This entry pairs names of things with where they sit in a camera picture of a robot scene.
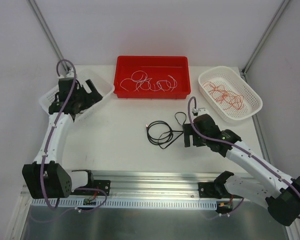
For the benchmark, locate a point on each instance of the white slotted cable duct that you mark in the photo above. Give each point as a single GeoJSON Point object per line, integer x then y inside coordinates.
{"type": "Point", "coordinates": [210, 205]}

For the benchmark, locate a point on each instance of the translucent white rectangular basket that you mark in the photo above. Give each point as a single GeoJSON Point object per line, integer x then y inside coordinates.
{"type": "Point", "coordinates": [102, 86]}

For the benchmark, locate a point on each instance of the white oval perforated basket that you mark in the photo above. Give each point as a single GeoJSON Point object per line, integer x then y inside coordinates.
{"type": "Point", "coordinates": [228, 94]}

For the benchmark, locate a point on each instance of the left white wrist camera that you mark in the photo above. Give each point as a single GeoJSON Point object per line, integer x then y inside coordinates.
{"type": "Point", "coordinates": [68, 75]}

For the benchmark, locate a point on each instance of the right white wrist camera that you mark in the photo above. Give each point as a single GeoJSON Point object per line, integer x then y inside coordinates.
{"type": "Point", "coordinates": [199, 111]}

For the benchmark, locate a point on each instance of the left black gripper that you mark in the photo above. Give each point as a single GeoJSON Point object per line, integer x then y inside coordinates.
{"type": "Point", "coordinates": [87, 95]}

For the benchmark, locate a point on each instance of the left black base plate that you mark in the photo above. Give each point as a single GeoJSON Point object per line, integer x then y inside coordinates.
{"type": "Point", "coordinates": [104, 185]}

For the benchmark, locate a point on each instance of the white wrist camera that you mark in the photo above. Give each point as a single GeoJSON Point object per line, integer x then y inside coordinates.
{"type": "Point", "coordinates": [68, 75]}
{"type": "Point", "coordinates": [199, 111]}

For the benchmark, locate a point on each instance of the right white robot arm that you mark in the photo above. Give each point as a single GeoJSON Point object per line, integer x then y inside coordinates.
{"type": "Point", "coordinates": [275, 191]}

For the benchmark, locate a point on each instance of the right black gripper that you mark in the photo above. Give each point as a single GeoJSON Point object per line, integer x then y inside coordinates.
{"type": "Point", "coordinates": [188, 135]}

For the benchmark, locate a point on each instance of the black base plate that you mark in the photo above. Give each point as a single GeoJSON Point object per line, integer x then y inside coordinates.
{"type": "Point", "coordinates": [104, 185]}
{"type": "Point", "coordinates": [207, 190]}

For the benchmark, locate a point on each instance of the aluminium mounting rail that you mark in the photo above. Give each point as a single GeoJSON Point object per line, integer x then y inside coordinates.
{"type": "Point", "coordinates": [150, 186]}

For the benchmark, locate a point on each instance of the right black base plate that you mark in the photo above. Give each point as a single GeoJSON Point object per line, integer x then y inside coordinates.
{"type": "Point", "coordinates": [207, 190]}

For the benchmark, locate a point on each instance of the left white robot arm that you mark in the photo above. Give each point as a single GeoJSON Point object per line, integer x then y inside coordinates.
{"type": "Point", "coordinates": [54, 141]}

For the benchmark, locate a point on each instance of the red plastic bin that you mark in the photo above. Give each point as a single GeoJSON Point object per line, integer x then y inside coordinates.
{"type": "Point", "coordinates": [152, 77]}

